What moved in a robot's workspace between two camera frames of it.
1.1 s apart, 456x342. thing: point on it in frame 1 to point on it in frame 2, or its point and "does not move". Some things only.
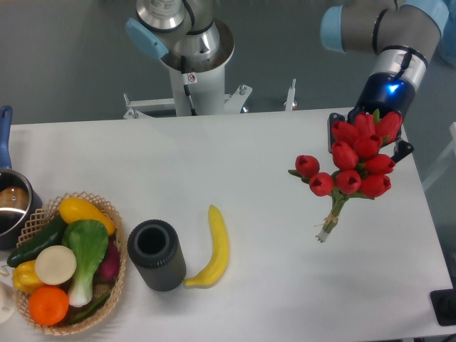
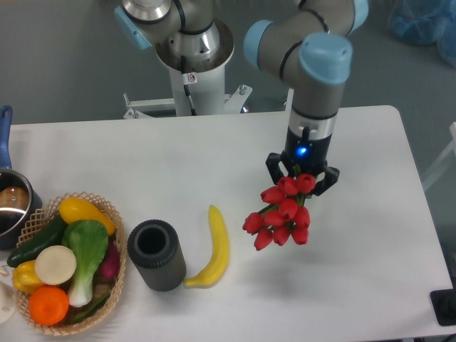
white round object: (7, 302) does not move
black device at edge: (443, 302) does not move
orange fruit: (48, 306) does not move
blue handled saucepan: (18, 199) does not move
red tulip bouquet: (358, 164) to (286, 217)
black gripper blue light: (386, 92) to (304, 156)
